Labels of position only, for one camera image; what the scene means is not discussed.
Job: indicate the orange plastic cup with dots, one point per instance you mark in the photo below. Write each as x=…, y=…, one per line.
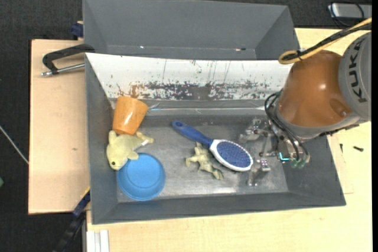
x=128, y=115

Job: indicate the pale yellow plush toy animal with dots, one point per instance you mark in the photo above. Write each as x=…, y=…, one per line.
x=121, y=147

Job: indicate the pale green toy figure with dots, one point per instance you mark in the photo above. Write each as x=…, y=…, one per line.
x=203, y=159

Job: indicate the pale brown flat board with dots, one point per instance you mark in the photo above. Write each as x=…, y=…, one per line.
x=56, y=132

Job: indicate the blue and white hairbrush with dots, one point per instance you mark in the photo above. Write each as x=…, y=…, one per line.
x=231, y=155

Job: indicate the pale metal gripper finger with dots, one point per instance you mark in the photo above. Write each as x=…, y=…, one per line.
x=256, y=130
x=263, y=165

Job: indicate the blue plastic bowl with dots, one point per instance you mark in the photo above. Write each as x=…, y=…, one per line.
x=143, y=178

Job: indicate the grey metal bin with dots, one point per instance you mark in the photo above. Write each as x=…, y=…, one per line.
x=183, y=23

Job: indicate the small black screw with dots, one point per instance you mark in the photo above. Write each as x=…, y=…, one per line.
x=358, y=149

